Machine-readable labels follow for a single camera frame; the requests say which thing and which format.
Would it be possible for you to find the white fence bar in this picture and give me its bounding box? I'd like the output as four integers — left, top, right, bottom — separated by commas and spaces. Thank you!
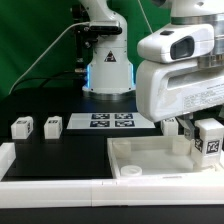
0, 177, 224, 209
0, 143, 16, 181

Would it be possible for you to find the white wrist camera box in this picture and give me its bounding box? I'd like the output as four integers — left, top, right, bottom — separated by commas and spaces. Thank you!
137, 24, 215, 63

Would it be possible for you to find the white left fence bar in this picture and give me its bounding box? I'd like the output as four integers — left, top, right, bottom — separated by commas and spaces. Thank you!
0, 143, 16, 181

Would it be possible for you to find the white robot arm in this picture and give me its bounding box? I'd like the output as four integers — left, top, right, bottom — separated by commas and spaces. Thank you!
78, 0, 224, 122

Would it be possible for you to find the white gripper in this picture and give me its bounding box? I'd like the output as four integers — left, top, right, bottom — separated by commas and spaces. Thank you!
136, 59, 224, 140

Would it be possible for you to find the white marker sheet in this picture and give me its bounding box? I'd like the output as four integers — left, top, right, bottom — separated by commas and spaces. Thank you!
67, 112, 155, 130

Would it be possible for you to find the white front fence bar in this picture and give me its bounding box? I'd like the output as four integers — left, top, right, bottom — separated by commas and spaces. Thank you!
0, 177, 224, 209

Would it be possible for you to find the white cable right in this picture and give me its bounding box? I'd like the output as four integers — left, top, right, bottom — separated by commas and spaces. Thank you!
137, 0, 155, 38

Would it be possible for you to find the white cable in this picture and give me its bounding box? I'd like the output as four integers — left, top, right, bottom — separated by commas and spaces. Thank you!
8, 21, 91, 96
137, 0, 155, 38

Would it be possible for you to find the white cable left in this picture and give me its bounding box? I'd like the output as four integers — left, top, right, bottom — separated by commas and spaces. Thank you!
8, 21, 91, 96

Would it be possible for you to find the white square table top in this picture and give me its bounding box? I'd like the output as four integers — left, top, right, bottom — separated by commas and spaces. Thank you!
107, 135, 224, 179

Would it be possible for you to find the black cable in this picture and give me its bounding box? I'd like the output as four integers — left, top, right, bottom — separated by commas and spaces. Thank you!
13, 69, 84, 91

